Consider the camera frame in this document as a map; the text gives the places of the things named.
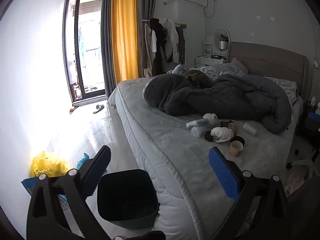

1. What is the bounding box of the grey quilted bed mattress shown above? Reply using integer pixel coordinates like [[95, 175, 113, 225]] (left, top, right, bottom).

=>
[[108, 76, 304, 233]]

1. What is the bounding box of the blue plastic item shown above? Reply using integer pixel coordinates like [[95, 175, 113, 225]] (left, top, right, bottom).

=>
[[308, 112, 320, 132]]

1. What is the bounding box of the blue plush toy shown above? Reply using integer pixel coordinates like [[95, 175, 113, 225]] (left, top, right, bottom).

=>
[[76, 152, 90, 169]]

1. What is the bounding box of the white table lamp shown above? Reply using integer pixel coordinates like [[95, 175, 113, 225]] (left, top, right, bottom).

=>
[[219, 41, 229, 59]]

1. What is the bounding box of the round wall mirror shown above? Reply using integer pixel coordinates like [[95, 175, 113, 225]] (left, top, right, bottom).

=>
[[213, 27, 230, 50]]

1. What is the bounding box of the beige upholstered headboard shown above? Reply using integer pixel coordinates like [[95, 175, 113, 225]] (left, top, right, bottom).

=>
[[229, 41, 308, 98]]

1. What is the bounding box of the black tape roll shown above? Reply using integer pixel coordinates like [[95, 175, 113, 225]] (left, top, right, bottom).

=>
[[230, 135, 245, 147]]

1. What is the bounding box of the pink cloth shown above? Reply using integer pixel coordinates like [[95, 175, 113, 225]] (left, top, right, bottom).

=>
[[284, 171, 304, 197]]

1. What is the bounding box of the white vanity table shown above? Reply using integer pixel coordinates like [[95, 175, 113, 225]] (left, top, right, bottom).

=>
[[195, 55, 228, 68]]

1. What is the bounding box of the dark nightstand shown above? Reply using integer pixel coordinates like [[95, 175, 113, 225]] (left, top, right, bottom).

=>
[[299, 102, 320, 147]]

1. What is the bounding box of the blue printed package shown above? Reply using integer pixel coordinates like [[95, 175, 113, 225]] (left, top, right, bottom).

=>
[[21, 176, 68, 203]]

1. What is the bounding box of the blue patterned duvet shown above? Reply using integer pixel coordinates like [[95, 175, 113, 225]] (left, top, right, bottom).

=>
[[167, 63, 249, 80]]

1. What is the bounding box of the dark grey fleece blanket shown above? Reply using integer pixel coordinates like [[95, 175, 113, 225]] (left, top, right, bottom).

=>
[[142, 73, 292, 134]]

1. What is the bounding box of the white sock pair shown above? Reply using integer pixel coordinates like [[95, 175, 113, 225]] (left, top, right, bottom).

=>
[[202, 113, 218, 127]]

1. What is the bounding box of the dark grey garment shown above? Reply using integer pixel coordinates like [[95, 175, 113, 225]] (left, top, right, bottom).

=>
[[176, 27, 187, 65]]

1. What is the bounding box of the grey curtain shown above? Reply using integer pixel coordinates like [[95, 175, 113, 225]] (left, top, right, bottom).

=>
[[101, 0, 118, 98], [136, 0, 157, 78]]

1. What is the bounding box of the crumpled pale blue wrapper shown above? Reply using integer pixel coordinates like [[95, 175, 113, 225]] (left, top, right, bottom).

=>
[[190, 125, 209, 137]]

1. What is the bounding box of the blue white packet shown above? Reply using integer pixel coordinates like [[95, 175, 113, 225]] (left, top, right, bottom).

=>
[[185, 119, 209, 128]]

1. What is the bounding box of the white desktop organizer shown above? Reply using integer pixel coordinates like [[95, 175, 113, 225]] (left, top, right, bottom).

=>
[[203, 35, 213, 58]]

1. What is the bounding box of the yellow curtain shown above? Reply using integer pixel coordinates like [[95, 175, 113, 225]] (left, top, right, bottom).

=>
[[111, 0, 139, 82]]

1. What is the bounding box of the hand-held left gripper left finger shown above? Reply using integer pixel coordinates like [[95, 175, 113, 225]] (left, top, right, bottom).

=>
[[26, 145, 112, 240]]

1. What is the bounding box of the beige coat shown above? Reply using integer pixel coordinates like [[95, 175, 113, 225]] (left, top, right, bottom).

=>
[[143, 24, 157, 78]]

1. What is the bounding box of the dark green trash bin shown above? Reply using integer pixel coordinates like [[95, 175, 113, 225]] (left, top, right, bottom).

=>
[[97, 169, 160, 230]]

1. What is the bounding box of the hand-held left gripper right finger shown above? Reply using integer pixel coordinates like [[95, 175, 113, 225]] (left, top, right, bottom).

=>
[[208, 147, 288, 240]]

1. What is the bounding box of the black framed glass door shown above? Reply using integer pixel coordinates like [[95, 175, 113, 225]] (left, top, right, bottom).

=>
[[64, 0, 107, 103]]

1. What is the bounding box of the white sock bundle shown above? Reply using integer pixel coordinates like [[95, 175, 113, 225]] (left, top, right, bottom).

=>
[[210, 127, 233, 143]]

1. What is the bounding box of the white jacket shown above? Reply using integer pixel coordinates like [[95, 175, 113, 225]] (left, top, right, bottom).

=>
[[161, 19, 180, 63]]

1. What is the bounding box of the white base office chair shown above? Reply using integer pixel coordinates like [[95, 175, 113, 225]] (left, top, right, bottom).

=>
[[286, 150, 320, 178]]

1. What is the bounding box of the plain beige pillow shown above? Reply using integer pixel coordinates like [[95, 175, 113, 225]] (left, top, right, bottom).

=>
[[230, 57, 249, 74]]

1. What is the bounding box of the yellow plastic bag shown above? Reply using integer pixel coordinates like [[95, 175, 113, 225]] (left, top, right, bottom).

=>
[[30, 151, 69, 178]]

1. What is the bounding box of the clothes rack pole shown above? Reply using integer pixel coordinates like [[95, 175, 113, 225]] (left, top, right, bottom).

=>
[[140, 19, 187, 28]]

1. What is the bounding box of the black garment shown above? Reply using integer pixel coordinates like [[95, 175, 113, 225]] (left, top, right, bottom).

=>
[[149, 18, 167, 77]]

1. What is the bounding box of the grey patterned pillow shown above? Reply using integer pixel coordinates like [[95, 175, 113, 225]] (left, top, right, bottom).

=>
[[265, 76, 298, 105]]

